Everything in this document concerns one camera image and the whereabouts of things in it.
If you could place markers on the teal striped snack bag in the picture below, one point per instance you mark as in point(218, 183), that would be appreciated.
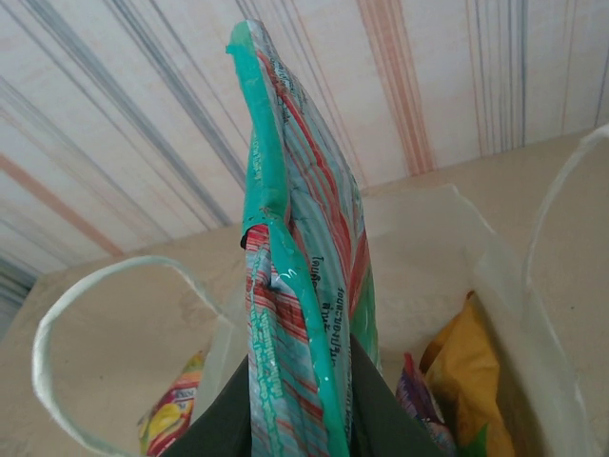
point(304, 214)

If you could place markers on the yellow chips bag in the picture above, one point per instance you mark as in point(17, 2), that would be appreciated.
point(466, 376)

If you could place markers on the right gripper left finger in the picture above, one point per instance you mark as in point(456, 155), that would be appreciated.
point(223, 419)

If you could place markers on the red Fox's candy bag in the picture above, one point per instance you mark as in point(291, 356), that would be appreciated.
point(166, 419)

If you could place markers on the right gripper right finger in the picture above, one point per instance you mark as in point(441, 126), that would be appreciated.
point(376, 414)

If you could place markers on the purple Fox's candy bag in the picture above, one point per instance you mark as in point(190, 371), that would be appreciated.
point(418, 404)

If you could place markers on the white paper bag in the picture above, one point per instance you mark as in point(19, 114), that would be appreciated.
point(418, 266)

